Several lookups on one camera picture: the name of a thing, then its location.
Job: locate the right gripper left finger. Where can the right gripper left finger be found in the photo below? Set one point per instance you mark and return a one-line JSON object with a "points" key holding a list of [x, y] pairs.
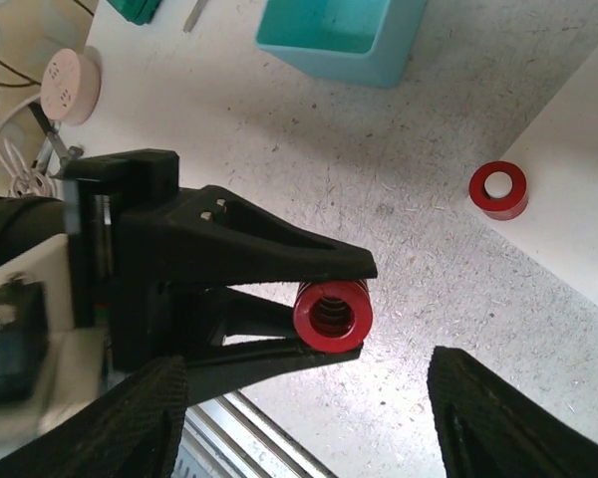
{"points": [[133, 430]]}

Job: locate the white peg board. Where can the white peg board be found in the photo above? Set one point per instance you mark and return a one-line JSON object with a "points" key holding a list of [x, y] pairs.
{"points": [[558, 154]]}

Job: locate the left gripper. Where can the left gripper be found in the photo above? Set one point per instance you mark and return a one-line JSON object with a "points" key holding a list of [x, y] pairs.
{"points": [[141, 248]]}

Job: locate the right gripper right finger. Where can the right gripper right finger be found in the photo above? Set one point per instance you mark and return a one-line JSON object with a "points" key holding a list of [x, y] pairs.
{"points": [[487, 428]]}

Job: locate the round beige power strip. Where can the round beige power strip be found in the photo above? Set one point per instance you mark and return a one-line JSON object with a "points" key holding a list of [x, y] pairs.
{"points": [[70, 87]]}

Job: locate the teal plastic box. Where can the teal plastic box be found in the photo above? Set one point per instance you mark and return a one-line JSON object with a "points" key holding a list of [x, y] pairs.
{"points": [[364, 42]]}

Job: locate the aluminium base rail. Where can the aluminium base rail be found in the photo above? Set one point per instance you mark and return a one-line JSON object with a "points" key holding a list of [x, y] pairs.
{"points": [[229, 436]]}

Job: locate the large red spring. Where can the large red spring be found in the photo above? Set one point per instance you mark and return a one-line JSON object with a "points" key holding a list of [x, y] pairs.
{"points": [[499, 190], [333, 317]]}

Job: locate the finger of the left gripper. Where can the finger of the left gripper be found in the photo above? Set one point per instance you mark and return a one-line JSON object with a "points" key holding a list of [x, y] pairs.
{"points": [[232, 339]]}

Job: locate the green plastic lid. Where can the green plastic lid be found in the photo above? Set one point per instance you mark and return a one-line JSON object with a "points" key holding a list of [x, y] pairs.
{"points": [[138, 12]]}

